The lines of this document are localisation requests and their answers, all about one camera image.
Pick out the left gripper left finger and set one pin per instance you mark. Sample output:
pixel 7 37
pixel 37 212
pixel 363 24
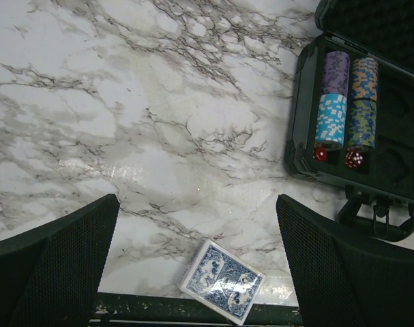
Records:
pixel 49 275

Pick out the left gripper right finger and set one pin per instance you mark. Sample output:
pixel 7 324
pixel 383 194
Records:
pixel 343 278

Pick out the red die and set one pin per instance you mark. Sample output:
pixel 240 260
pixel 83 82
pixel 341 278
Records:
pixel 320 153
pixel 354 159

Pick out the black poker set case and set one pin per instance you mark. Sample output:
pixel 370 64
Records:
pixel 380 193

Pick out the blue back card deck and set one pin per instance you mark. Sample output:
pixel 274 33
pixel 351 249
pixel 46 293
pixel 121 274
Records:
pixel 221 281

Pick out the dark green chip stack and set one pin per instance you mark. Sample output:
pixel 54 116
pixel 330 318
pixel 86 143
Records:
pixel 361 131

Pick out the light blue chip stack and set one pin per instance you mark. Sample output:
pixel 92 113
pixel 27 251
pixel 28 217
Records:
pixel 331 121

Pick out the purple chip stack back left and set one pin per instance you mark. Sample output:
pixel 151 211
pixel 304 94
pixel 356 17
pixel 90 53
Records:
pixel 335 77

